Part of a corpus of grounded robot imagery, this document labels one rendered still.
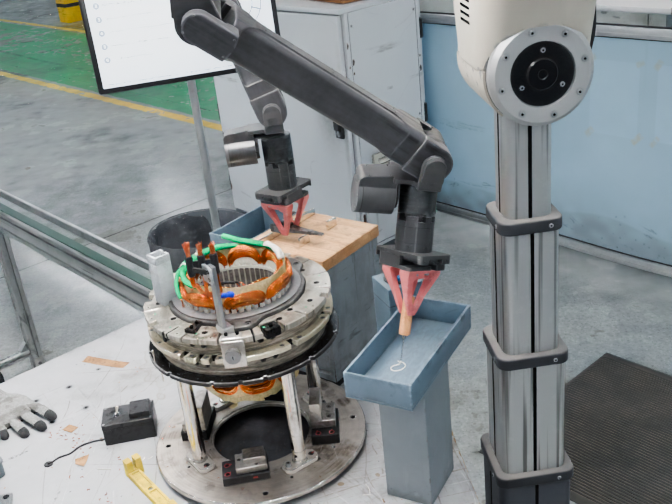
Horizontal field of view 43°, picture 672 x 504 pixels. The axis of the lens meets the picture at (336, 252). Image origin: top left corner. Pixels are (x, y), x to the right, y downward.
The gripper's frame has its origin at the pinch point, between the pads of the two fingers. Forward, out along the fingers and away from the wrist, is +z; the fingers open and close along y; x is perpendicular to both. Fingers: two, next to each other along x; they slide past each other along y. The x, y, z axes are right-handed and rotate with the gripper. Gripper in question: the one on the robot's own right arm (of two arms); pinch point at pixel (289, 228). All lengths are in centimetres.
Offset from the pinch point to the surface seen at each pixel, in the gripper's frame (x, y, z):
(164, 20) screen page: -72, -44, -32
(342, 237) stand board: 8.7, -5.6, 2.9
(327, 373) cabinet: 8.5, 4.5, 28.9
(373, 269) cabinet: 11.3, -11.2, 12.1
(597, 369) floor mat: 14, -136, 108
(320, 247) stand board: 7.4, 0.1, 2.9
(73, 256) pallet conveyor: -108, -21, 34
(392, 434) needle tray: 39, 26, 19
